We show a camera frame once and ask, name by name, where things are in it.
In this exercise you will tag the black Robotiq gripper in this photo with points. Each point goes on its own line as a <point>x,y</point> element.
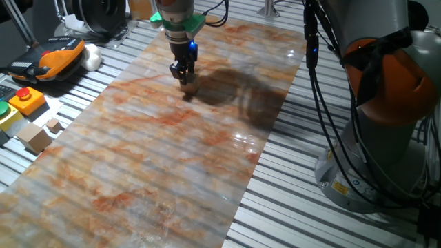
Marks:
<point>184,51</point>

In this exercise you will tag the small wooden cube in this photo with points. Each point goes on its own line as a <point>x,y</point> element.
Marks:
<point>193,84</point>

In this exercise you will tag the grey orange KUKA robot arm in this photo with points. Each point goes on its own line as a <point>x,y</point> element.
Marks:
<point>379,86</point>

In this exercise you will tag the brown cardboard box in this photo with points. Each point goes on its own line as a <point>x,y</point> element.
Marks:
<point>139,8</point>

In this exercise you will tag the orange marble pattern mat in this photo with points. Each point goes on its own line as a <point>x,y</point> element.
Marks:
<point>155,155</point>

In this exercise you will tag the white crumpled lump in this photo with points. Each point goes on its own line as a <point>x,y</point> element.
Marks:
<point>91,56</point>

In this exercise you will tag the black round spool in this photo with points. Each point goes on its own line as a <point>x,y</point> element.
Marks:
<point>100,13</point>

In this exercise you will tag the orange black teach pendant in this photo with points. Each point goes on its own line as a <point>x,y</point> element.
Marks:
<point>51,58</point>

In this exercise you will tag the tiny wooden cube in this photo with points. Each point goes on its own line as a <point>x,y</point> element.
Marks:
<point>54,125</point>

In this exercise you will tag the red button orange box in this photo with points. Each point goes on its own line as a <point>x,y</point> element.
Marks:
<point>27,101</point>

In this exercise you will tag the large wooden cube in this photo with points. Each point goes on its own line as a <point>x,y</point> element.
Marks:
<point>34,137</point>

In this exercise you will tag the thick grey metal strut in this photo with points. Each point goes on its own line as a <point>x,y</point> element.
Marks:
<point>20,22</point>

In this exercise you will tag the black computer keyboard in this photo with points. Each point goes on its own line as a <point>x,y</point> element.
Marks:
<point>7,93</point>

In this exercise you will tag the green button yellow box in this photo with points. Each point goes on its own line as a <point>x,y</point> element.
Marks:
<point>10,117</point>

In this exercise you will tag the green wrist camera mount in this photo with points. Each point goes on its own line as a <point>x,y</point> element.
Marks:
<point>193,24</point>

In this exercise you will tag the grey base plate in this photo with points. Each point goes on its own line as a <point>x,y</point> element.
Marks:
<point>120,34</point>

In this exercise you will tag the silver post foot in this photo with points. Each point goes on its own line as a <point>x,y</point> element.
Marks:
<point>268,10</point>

